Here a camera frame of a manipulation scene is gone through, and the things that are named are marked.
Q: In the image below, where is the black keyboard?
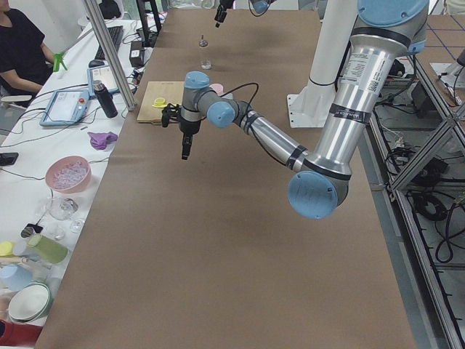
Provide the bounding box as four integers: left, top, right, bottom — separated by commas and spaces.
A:
94, 25, 125, 61

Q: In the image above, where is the clear wine glass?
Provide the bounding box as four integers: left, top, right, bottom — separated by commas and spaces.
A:
45, 197, 78, 220

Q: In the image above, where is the aluminium frame post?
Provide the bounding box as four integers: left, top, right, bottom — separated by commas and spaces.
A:
83, 0, 136, 111

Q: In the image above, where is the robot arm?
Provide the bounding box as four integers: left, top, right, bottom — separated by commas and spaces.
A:
214, 0, 274, 28
168, 1, 429, 219

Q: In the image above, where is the black water bottle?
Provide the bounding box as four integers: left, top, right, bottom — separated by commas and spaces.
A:
93, 80, 118, 119

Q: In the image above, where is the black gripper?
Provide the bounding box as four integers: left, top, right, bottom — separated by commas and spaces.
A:
161, 103, 201, 160
214, 0, 234, 28

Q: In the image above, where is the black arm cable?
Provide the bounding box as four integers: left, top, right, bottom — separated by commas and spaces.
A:
217, 82, 261, 124

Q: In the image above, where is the blue teach pendant far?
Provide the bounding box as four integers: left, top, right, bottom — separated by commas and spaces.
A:
87, 65, 119, 97

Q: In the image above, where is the light blue cup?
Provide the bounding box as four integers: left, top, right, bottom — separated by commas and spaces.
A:
1, 264, 33, 292

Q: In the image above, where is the purple cloth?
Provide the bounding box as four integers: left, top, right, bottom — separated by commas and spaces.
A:
88, 132, 118, 150

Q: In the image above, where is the pink bowl with ice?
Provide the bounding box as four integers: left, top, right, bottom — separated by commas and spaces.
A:
45, 156, 92, 193

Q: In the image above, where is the lemon slice at board top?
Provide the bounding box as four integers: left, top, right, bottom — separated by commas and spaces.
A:
152, 97, 167, 108

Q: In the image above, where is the pink plastic cup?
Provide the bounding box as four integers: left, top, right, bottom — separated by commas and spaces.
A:
210, 83, 224, 96

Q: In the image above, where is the person in black shirt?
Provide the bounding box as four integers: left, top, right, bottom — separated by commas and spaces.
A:
1, 1, 54, 97

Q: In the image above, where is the white green bowl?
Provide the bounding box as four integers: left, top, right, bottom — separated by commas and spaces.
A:
8, 283, 52, 323

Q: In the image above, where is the green cup lying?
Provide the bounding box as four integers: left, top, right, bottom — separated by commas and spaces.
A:
27, 234, 68, 264

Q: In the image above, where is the wooden cutting board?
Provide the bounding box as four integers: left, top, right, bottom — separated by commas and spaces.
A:
137, 81, 184, 125

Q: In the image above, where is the green handled grabber tool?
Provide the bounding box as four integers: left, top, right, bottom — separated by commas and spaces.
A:
53, 52, 68, 73

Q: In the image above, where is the blue teach pendant near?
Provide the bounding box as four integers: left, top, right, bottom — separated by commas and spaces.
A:
39, 89, 90, 127

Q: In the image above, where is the blue teach pendant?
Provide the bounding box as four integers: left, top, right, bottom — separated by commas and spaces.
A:
39, 89, 90, 127
87, 65, 119, 97

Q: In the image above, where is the glass sauce bottle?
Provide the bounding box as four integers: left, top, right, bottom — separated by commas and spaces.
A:
198, 34, 212, 70

